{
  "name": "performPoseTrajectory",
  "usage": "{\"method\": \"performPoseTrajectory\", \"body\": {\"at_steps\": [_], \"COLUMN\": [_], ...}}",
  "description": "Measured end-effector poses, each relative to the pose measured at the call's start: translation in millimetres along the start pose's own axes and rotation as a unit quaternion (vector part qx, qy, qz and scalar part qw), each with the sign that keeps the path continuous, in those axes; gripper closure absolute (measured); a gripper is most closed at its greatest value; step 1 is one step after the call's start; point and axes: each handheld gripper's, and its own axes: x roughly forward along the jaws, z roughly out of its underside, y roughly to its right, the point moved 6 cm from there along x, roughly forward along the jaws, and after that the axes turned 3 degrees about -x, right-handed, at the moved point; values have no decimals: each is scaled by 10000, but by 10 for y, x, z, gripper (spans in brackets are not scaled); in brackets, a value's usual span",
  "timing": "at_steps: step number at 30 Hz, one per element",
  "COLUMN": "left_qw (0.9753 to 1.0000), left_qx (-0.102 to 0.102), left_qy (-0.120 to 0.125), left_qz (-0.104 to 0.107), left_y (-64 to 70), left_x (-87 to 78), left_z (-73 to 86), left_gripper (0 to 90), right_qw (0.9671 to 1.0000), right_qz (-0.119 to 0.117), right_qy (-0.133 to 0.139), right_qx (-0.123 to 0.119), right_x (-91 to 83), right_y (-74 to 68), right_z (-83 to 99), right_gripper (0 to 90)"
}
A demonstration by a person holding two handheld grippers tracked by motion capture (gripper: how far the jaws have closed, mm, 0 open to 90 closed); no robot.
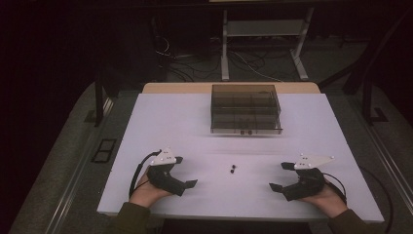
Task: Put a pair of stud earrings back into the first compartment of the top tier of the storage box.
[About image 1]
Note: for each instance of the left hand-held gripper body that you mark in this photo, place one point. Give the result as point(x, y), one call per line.
point(162, 177)

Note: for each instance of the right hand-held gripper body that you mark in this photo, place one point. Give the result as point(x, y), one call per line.
point(307, 185)

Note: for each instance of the person's left hand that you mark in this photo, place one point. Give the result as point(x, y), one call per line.
point(144, 191)

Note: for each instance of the person's right hand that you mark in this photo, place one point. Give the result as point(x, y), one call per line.
point(328, 200)

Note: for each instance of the white table board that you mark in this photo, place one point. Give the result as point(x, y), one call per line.
point(201, 130)

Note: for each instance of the black floor socket panel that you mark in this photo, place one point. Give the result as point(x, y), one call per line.
point(104, 150)

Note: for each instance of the clear plastic drawer organizer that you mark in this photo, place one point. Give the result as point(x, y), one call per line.
point(245, 110)

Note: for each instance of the black metal stand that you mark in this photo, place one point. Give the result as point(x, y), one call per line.
point(370, 81)
point(100, 97)

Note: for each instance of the white metal stand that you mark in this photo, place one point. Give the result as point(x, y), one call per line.
point(264, 28)

